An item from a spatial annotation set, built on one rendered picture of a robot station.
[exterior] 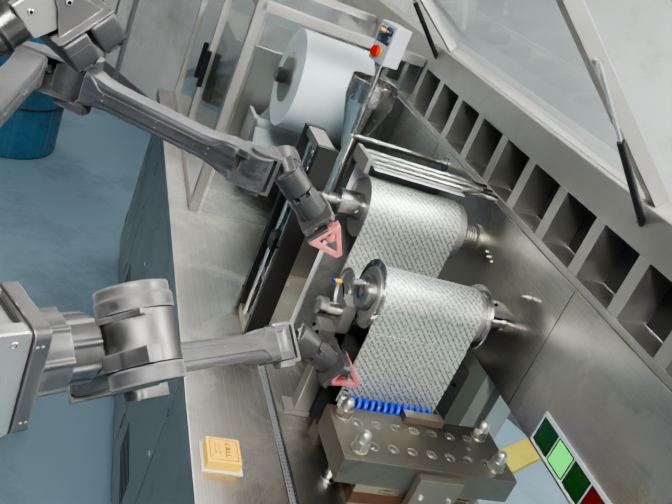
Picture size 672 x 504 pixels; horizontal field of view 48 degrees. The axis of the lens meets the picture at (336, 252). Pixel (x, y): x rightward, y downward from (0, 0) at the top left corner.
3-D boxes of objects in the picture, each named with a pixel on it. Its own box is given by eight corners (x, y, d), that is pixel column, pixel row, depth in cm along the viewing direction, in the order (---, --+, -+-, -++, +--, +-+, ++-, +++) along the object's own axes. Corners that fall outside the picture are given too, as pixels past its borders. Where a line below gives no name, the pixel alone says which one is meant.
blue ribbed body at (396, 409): (342, 403, 164) (348, 391, 162) (428, 418, 171) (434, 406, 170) (346, 414, 161) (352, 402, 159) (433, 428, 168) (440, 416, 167)
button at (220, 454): (201, 444, 152) (205, 435, 151) (235, 448, 155) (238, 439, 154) (204, 469, 146) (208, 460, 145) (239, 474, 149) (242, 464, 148)
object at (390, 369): (335, 400, 164) (368, 331, 156) (429, 415, 172) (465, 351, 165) (335, 401, 163) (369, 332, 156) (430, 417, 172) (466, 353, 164)
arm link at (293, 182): (271, 180, 138) (298, 164, 138) (267, 164, 144) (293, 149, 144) (290, 208, 142) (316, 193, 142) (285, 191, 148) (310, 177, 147)
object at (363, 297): (350, 292, 163) (364, 266, 159) (358, 294, 164) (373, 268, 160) (356, 316, 157) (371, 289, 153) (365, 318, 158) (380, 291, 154)
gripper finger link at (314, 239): (326, 270, 148) (303, 235, 143) (319, 252, 154) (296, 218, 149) (357, 253, 147) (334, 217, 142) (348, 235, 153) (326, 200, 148)
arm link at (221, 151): (45, 101, 141) (59, 46, 136) (62, 96, 146) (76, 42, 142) (253, 204, 139) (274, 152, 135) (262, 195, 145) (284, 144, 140)
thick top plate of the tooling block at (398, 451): (316, 425, 160) (327, 403, 158) (476, 449, 175) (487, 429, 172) (333, 481, 147) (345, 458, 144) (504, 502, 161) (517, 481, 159)
